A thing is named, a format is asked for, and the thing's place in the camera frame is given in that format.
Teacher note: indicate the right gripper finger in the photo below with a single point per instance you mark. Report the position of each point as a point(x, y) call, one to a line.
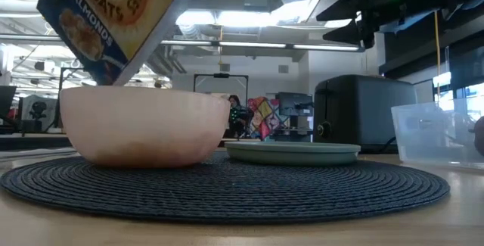
point(346, 7)
point(355, 34)

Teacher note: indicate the pink bowl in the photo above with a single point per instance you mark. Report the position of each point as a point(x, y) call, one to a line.
point(143, 125)

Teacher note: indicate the Honey Bunches cereal box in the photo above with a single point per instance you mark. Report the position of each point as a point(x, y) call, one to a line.
point(113, 4)

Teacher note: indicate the black toaster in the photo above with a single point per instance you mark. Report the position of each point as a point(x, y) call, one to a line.
point(363, 113)

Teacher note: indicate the dark monitor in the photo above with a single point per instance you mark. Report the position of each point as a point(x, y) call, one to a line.
point(295, 104)

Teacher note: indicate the long ceiling light fixture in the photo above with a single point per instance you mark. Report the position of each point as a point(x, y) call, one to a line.
point(261, 44)

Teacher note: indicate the clear plastic container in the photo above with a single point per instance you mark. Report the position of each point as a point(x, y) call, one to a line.
point(431, 132)

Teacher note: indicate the colourful patchwork quilt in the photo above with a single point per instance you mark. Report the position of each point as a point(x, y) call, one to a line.
point(264, 119)

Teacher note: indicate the green plate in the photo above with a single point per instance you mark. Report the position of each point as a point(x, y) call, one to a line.
point(295, 153)

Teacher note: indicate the person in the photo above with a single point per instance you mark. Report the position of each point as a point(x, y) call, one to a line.
point(236, 119)

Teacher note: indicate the dark round woven placemat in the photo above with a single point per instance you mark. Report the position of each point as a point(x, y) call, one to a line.
point(227, 193)

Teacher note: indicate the black frame stand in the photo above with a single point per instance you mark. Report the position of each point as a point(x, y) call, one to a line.
point(221, 76)

